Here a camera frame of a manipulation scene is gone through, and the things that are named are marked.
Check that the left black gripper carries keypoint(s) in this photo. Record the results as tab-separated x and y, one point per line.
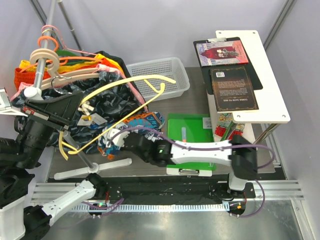
59	110

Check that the white side table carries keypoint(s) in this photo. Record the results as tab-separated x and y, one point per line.
272	108

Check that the pink clothes hanger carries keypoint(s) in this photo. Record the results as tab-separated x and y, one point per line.
60	36

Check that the orange knitted shorts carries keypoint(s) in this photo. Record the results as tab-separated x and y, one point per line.
27	77

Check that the orange clothes hanger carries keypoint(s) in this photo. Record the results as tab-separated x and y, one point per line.
56	46

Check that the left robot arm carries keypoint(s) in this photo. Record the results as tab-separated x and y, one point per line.
18	222

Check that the white rack base foot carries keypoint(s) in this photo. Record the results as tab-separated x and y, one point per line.
97	168

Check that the white garment tags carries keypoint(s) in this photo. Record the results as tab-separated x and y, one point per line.
88	118

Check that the green clipboard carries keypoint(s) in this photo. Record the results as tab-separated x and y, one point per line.
198	130

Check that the orange marker pen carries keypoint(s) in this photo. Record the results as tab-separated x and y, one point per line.
184	134

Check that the white perforated plastic basket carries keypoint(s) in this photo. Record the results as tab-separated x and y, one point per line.
170	67

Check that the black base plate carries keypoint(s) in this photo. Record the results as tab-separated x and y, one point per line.
174	190

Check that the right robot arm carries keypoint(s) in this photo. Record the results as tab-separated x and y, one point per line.
237	153

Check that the beige wooden hanger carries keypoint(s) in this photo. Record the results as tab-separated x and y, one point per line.
41	55

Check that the black hardcover book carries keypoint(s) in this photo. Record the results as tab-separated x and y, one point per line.
232	89

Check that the red illustrated book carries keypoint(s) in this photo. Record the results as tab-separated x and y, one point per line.
221	52

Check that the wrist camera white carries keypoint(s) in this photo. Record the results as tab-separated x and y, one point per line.
116	137
5	105

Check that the white cable duct strip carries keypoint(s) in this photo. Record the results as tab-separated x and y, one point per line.
162	207

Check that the yellow shorts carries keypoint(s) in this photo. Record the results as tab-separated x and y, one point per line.
25	66

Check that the colourful patterned shorts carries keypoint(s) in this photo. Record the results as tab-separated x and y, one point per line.
150	120

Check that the black garment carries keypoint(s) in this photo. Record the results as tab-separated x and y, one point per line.
113	61

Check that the black clipboard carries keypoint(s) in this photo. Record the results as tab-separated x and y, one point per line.
255	81

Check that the aluminium rail frame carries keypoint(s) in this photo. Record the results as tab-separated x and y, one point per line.
277	214

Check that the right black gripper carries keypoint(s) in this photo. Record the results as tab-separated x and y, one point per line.
124	147

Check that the silver clothes rack pole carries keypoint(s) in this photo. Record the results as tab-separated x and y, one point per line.
39	129

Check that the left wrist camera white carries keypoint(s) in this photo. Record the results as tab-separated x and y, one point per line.
5	105

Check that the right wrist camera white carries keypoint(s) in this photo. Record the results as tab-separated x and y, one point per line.
116	137

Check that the dark patterned shorts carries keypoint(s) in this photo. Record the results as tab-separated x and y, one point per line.
111	105

